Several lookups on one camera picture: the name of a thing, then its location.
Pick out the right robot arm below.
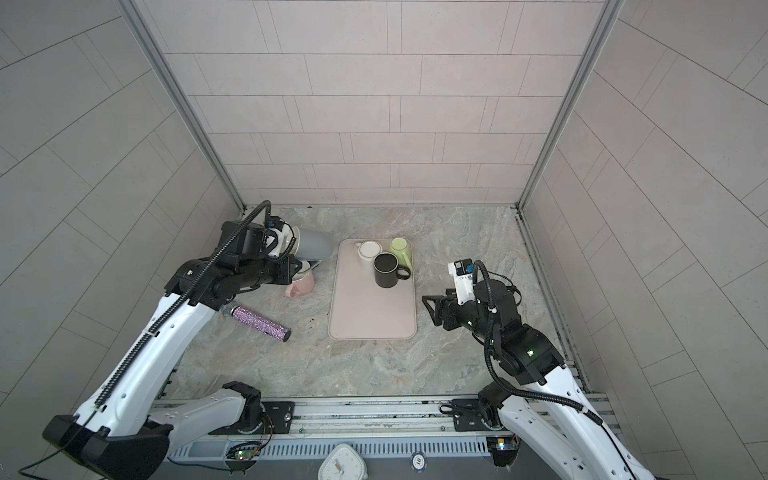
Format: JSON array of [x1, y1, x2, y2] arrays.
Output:
[[422, 259, 653, 479]]

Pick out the round blue badge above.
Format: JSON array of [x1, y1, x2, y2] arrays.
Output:
[[410, 452, 427, 472]]

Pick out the beige plastic tray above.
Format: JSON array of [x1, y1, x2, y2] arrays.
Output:
[[328, 238, 417, 341]]

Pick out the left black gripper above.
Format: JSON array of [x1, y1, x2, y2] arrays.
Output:
[[236, 252, 306, 290]]

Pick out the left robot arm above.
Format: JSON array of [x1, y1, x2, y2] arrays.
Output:
[[42, 200, 334, 479]]

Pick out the black mug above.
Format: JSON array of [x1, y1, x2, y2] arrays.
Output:
[[373, 252, 412, 289]]

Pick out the white kitchen timer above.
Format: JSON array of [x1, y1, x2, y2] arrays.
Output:
[[317, 443, 368, 480]]

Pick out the right circuit board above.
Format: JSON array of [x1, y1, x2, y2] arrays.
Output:
[[486, 435, 521, 469]]

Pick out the aluminium mounting rail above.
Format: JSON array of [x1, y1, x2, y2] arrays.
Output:
[[149, 392, 620, 437]]

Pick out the purple glitter tube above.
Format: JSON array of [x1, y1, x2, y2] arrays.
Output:
[[224, 305, 291, 342]]

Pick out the left circuit board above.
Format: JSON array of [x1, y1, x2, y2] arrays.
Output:
[[226, 441, 262, 462]]

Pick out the light green mug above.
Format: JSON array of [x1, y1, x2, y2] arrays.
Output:
[[389, 237, 414, 272]]

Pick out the grey mug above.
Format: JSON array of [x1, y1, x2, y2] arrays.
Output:
[[290, 227, 335, 262]]

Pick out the circuit board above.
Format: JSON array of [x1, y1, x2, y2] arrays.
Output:
[[486, 435, 521, 469], [226, 441, 262, 462]]

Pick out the pink mug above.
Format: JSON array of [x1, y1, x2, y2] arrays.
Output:
[[285, 266, 315, 298]]

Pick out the white mug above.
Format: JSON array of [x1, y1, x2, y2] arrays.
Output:
[[355, 240, 382, 273]]

